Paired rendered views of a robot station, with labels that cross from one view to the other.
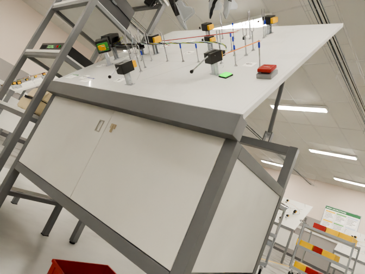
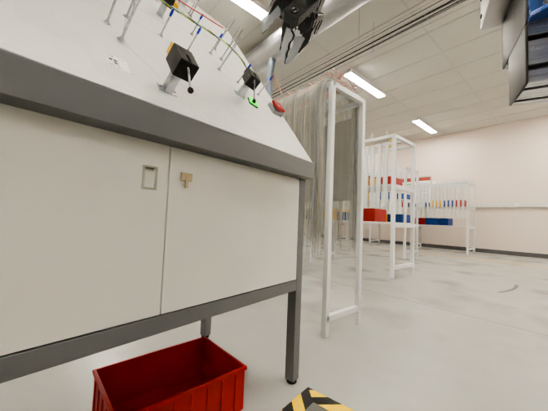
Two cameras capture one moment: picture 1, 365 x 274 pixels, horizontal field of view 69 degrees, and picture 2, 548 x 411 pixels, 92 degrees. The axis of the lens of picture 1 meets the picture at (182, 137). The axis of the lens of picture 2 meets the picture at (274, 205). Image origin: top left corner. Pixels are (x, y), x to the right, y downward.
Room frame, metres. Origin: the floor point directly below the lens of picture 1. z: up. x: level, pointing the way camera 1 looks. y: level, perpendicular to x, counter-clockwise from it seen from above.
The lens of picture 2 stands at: (0.86, 0.93, 0.63)
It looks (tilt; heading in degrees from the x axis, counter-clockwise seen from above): 3 degrees up; 270
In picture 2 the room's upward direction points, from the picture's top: 2 degrees clockwise
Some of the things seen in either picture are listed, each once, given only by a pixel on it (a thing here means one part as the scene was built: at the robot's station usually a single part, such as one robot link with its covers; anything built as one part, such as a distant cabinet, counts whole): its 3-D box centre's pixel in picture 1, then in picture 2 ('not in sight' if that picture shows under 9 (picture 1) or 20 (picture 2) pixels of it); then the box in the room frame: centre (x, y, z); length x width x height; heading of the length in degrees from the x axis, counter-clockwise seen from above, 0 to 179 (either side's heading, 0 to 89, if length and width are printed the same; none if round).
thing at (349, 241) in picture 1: (320, 257); not in sight; (4.94, -3.17, 0.54); 0.99 x 0.50 x 1.08; 42
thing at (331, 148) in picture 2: not in sight; (274, 201); (0.86, -1.17, 0.78); 1.39 x 0.45 x 1.56; 131
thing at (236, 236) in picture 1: (140, 174); not in sight; (1.35, 0.11, 0.60); 1.17 x 0.58 x 0.40; 51
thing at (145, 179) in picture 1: (137, 173); (247, 228); (0.94, 0.09, 0.60); 0.55 x 0.03 x 0.39; 51
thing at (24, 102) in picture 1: (52, 106); not in sight; (1.74, 0.85, 0.76); 0.30 x 0.21 x 0.20; 144
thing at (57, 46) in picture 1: (72, 62); not in sight; (1.77, 0.89, 1.09); 0.35 x 0.33 x 0.07; 51
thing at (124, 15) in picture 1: (107, 7); not in sight; (1.75, 0.86, 1.56); 0.30 x 0.23 x 0.19; 142
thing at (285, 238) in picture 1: (277, 224); not in sight; (7.37, -3.34, 0.83); 1.18 x 0.72 x 1.65; 41
